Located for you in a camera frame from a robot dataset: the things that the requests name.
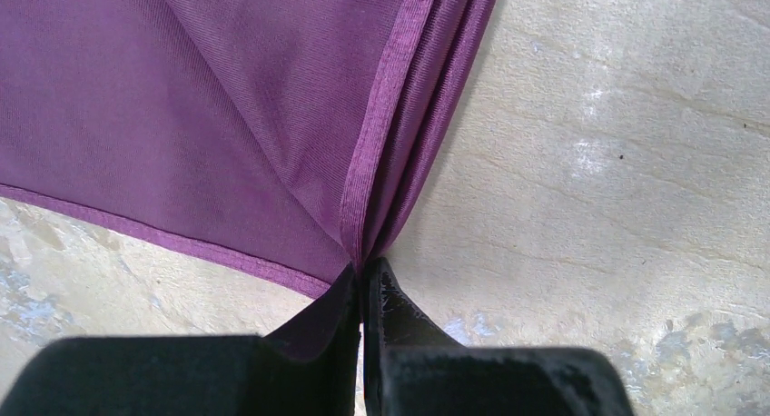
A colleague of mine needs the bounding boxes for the purple cloth napkin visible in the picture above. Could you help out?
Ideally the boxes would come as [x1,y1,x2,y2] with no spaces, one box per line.
[1,0,497,344]

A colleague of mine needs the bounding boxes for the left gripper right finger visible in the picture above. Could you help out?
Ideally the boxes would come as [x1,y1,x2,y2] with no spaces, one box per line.
[361,258,634,416]

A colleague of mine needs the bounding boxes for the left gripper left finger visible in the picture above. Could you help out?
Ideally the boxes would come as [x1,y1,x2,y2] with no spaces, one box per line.
[1,268,360,415]

